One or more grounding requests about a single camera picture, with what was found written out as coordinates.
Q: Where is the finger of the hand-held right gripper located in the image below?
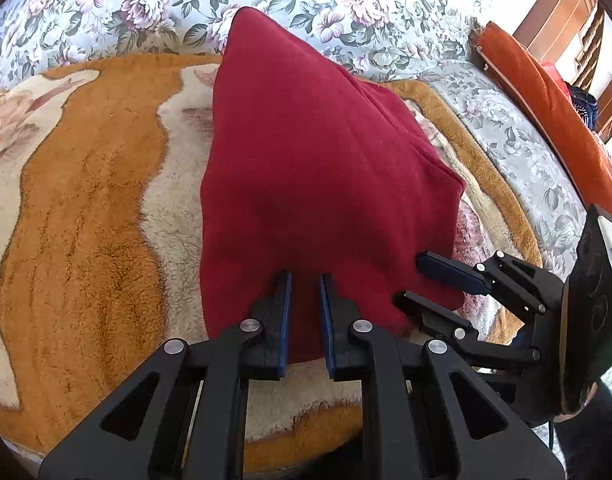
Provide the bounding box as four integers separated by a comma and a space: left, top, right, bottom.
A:
416, 250, 562, 316
393, 290, 542, 376

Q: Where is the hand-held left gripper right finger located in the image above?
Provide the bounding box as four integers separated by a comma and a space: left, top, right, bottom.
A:
318, 272, 567, 480

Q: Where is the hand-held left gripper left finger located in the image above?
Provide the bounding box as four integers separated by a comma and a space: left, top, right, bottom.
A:
38, 271, 293, 480

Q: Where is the dark red knit garment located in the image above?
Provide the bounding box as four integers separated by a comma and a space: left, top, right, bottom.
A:
199, 6, 467, 363

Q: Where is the grey floral bedsheet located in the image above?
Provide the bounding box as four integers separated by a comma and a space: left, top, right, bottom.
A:
426, 60, 594, 281

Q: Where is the rust orange pillow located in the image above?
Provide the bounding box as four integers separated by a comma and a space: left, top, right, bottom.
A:
473, 21, 612, 228

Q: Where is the dark blue clothing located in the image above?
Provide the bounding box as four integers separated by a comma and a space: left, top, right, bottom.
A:
568, 85, 599, 131

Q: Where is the orange plush blanket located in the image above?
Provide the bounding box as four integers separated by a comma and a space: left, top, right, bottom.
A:
0, 52, 544, 473

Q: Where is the brown wooden furniture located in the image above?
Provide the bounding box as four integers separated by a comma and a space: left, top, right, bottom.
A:
513, 0, 612, 136

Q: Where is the floral quilt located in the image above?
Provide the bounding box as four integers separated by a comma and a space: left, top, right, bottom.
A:
0, 0, 492, 93

